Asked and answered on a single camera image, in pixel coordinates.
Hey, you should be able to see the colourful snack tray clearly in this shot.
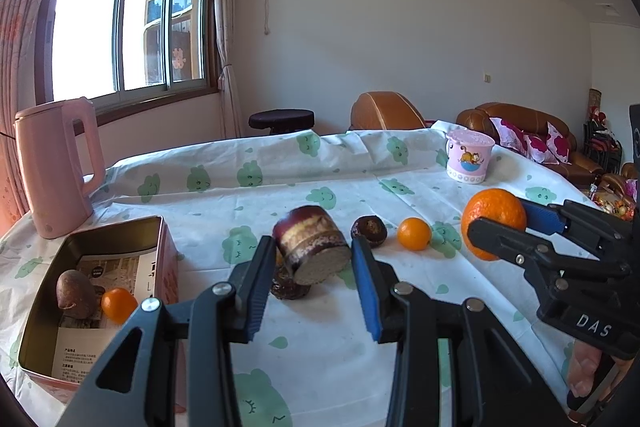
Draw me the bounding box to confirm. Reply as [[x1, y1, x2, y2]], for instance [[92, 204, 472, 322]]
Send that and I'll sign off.
[[590, 184, 638, 220]]

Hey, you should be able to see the sliding glass window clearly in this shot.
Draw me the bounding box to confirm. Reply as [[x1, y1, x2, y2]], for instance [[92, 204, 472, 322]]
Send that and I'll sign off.
[[35, 0, 221, 118]]

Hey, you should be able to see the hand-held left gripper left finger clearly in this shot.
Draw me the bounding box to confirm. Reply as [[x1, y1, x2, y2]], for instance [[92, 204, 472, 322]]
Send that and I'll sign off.
[[55, 234, 278, 427]]

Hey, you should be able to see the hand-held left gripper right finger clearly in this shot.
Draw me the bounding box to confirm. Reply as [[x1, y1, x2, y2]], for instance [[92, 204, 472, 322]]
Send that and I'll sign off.
[[350, 237, 571, 427]]

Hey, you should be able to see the brown kiwi fruit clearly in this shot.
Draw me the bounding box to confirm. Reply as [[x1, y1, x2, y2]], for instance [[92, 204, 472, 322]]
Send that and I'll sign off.
[[56, 270, 99, 319]]

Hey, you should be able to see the pink metal tin box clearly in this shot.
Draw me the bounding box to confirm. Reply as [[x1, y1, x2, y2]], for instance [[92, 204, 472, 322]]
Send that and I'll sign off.
[[18, 215, 182, 413]]

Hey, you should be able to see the cream curtain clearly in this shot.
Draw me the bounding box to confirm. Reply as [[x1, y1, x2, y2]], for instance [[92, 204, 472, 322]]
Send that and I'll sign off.
[[214, 0, 246, 140]]

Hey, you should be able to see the printed paper sheet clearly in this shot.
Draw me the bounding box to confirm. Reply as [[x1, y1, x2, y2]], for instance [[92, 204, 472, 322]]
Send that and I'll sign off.
[[52, 254, 153, 380]]

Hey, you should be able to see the person's right hand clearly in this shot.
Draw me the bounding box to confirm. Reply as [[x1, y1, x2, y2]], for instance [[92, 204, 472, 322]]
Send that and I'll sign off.
[[567, 342, 606, 400]]

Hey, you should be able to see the pink electric kettle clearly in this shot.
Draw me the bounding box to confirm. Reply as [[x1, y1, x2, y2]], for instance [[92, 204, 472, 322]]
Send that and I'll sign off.
[[13, 97, 107, 240]]

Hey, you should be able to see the dark water chestnut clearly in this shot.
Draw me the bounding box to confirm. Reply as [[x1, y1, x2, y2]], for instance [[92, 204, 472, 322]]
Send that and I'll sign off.
[[350, 216, 386, 249], [270, 264, 312, 301]]

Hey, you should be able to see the large orange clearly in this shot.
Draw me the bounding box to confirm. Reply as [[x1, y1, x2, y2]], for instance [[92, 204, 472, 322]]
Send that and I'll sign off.
[[461, 188, 528, 262]]

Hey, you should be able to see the pink floral curtain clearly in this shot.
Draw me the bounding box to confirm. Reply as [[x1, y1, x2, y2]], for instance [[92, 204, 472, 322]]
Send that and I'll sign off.
[[0, 0, 91, 228]]

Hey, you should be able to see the brown leather armchair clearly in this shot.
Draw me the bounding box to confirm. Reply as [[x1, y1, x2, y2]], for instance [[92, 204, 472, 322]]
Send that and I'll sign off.
[[349, 91, 431, 131]]

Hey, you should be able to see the dark round stool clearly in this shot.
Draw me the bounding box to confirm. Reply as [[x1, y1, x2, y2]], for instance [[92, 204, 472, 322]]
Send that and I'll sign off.
[[249, 109, 316, 136]]

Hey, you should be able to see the pink cartoon cup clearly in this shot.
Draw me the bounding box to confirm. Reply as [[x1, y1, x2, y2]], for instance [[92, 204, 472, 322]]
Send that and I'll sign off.
[[446, 129, 496, 184]]

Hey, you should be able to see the dark chair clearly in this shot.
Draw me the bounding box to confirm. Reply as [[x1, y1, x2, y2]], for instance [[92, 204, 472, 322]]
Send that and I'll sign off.
[[582, 119, 623, 172]]

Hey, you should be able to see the small orange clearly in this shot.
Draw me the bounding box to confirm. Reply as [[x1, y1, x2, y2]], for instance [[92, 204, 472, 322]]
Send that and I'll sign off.
[[398, 217, 432, 252], [101, 287, 139, 324]]

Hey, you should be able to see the pink floral cushion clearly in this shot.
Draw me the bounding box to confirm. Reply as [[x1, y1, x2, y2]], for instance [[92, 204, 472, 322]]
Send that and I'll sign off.
[[492, 117, 526, 148], [546, 122, 572, 164], [522, 133, 551, 164]]

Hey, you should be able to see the brown leather sofa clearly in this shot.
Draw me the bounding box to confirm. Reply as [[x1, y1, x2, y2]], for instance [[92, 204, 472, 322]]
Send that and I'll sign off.
[[456, 102, 603, 180]]

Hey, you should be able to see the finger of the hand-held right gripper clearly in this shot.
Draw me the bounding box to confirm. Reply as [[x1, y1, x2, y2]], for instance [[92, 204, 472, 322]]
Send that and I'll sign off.
[[520, 201, 632, 268], [467, 217, 566, 288]]

